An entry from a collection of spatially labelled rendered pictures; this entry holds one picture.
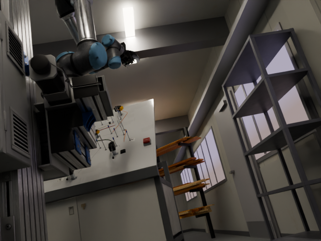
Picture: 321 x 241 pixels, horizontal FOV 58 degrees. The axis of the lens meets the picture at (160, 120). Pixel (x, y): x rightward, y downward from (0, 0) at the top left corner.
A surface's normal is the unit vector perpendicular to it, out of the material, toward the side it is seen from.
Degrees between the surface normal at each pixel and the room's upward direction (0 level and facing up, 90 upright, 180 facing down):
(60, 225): 90
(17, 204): 90
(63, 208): 90
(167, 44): 90
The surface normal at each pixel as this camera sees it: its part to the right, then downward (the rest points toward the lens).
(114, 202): -0.18, -0.29
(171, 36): 0.05, -0.34
